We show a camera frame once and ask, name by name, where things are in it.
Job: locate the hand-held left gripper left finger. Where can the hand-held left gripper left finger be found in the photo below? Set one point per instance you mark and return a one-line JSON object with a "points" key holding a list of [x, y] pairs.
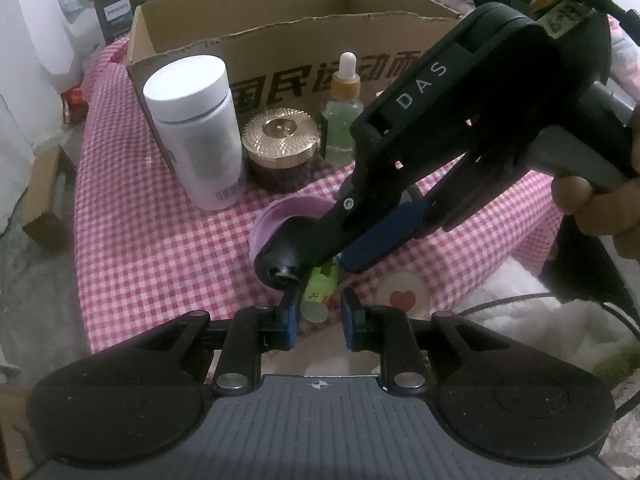
{"points": [[287, 322]]}

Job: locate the brown cardboard box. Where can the brown cardboard box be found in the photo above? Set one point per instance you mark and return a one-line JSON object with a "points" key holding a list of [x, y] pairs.
{"points": [[300, 50]]}

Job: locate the purple plastic bowl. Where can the purple plastic bowl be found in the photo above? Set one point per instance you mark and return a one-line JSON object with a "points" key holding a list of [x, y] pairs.
{"points": [[290, 207]]}

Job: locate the pink white cloth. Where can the pink white cloth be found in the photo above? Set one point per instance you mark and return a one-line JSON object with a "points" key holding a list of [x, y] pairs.
{"points": [[625, 45]]}

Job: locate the gold lid jar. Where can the gold lid jar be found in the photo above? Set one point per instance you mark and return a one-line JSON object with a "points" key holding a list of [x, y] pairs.
{"points": [[280, 132]]}

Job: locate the white plush blanket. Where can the white plush blanket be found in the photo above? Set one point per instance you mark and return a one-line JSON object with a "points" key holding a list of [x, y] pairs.
{"points": [[525, 340]]}

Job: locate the green dropper bottle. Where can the green dropper bottle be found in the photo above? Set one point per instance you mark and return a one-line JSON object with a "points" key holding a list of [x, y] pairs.
{"points": [[342, 125]]}

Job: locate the flat brown cardboard piece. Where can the flat brown cardboard piece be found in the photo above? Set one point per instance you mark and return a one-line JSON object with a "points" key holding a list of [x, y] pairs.
{"points": [[45, 195]]}

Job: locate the white curtain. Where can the white curtain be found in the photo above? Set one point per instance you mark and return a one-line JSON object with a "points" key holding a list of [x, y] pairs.
{"points": [[30, 60]]}

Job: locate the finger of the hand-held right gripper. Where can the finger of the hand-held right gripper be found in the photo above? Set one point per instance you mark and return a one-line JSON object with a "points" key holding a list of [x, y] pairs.
{"points": [[300, 250], [385, 240]]}

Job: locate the white round heart sticker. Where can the white round heart sticker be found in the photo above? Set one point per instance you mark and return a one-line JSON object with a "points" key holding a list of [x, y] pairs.
{"points": [[402, 295]]}

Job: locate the white plastic bottle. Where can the white plastic bottle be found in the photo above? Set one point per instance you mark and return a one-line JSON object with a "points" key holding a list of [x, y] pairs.
{"points": [[195, 125]]}

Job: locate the person's right hand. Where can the person's right hand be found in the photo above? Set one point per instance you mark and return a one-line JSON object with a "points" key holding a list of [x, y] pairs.
{"points": [[600, 215]]}

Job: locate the printed product box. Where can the printed product box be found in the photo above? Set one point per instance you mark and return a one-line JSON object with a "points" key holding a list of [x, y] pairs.
{"points": [[117, 15]]}

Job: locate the red carton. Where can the red carton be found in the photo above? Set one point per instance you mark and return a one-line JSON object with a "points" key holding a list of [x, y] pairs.
{"points": [[75, 105]]}

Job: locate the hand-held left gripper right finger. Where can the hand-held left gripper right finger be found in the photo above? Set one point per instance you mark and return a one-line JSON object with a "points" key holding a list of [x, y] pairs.
{"points": [[350, 321]]}

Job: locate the small green tube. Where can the small green tube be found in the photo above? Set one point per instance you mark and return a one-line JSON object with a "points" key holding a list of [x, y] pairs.
{"points": [[317, 290]]}

